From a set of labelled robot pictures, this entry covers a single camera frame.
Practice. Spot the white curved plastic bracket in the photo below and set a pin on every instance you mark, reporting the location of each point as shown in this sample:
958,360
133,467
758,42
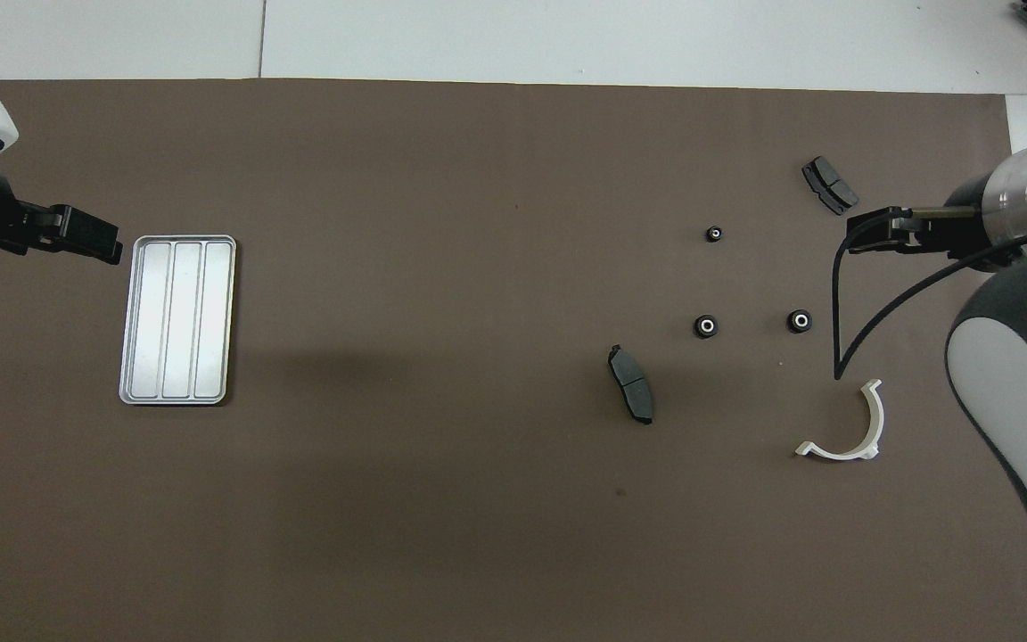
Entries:
843,454

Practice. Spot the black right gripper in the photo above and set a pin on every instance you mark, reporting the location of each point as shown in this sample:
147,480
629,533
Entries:
955,234

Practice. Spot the silver metal tray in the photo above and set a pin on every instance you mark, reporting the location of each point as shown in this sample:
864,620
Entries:
175,321

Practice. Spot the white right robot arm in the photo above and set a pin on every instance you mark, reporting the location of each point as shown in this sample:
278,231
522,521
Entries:
1004,383

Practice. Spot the small black bearing gear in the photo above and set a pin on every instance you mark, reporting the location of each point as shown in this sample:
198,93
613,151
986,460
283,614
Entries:
715,234

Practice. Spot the short dark brake pad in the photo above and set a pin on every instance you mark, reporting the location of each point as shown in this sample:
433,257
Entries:
830,185

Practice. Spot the brown table mat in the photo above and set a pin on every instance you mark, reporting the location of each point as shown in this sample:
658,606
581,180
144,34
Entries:
478,223

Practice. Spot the long dark brake pad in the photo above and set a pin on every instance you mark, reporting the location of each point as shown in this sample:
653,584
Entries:
631,383

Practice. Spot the large black bearing gear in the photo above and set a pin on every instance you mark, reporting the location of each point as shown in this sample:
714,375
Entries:
800,321
705,326

